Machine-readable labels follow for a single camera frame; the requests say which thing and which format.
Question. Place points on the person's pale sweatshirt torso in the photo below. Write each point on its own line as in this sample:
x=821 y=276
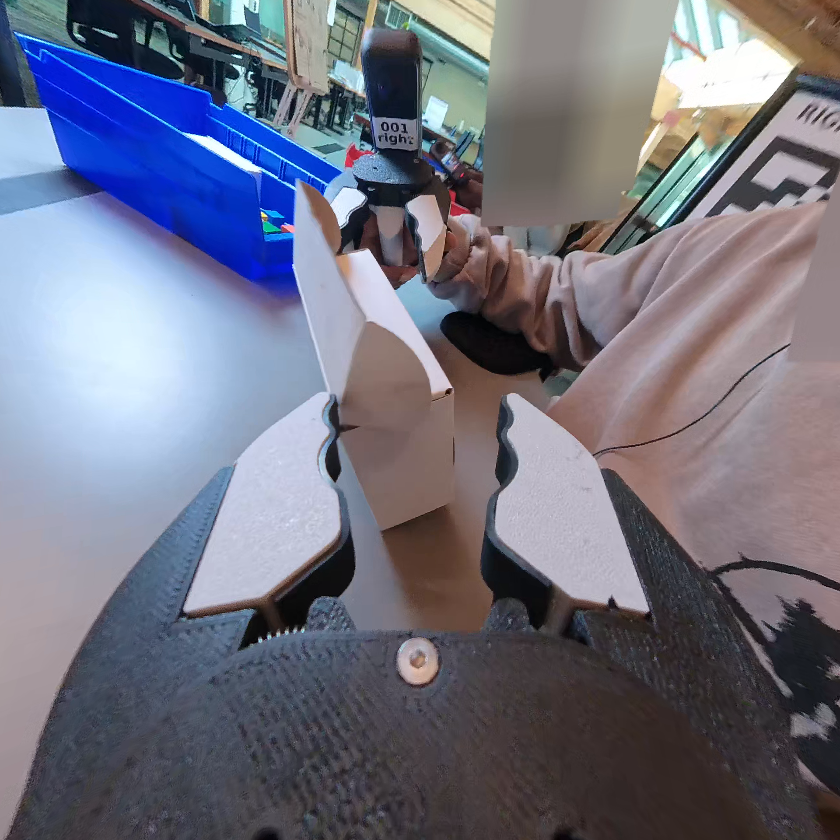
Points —
x=709 y=499

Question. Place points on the person's right hand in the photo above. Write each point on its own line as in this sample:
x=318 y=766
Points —
x=401 y=275

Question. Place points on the black tape strip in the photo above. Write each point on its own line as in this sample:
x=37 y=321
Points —
x=46 y=190

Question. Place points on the wooden easel board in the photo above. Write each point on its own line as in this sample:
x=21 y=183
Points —
x=308 y=46

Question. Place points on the printed marker board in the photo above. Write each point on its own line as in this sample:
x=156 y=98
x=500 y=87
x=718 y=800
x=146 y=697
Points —
x=781 y=164

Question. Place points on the white cardboard box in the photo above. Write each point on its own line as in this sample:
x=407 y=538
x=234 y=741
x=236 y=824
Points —
x=394 y=407

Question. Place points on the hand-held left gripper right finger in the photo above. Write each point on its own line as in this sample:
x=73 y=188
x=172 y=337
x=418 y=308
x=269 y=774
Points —
x=564 y=518

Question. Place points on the person's right forearm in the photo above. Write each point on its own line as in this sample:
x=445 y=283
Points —
x=623 y=289

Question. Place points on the blue plastic bin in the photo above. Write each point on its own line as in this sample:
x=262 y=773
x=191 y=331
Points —
x=151 y=151

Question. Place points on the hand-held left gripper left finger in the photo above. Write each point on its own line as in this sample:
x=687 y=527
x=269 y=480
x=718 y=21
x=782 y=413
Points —
x=269 y=518

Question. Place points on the pile of coloured cubes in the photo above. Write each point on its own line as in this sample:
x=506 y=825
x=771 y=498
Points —
x=274 y=224

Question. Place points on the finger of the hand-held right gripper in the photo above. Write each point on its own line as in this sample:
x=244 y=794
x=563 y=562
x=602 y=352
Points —
x=348 y=210
x=430 y=229

